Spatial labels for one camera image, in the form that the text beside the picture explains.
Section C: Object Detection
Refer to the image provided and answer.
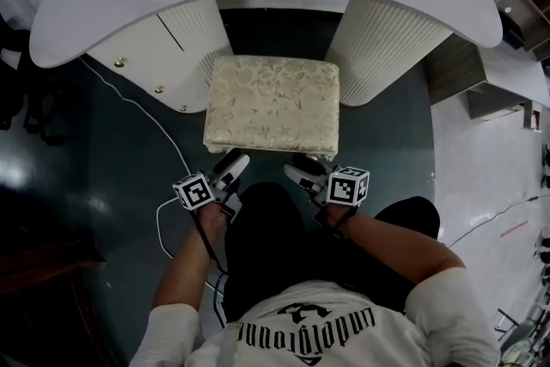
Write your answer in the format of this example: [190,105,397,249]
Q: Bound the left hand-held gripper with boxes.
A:
[172,148,250,224]

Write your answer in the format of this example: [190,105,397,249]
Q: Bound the white floor cable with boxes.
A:
[78,55,227,300]

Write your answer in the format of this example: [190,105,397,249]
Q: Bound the white printed T-shirt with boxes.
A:
[128,266,502,367]

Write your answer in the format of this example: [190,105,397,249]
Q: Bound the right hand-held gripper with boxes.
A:
[282,155,370,227]

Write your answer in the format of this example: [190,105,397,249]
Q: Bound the black floor cable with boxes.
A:
[446,193,550,248]

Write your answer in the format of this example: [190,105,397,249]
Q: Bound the black box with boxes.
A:
[499,10,526,52]

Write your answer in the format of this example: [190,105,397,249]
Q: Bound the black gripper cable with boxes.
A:
[324,205,360,241]
[192,208,231,330]

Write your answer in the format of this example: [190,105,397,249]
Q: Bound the cream upholstered stool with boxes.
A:
[202,54,340,163]

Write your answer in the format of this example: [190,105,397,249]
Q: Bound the black office chair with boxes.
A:
[0,10,65,147]

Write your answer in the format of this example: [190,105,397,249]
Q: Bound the grey wooden shelf unit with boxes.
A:
[423,0,550,132]

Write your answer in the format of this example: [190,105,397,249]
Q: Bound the black trousers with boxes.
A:
[223,182,442,323]

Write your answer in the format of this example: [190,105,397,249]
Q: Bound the person's left forearm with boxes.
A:
[152,204,231,310]

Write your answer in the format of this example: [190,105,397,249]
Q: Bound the person's right forearm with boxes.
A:
[324,204,468,287]

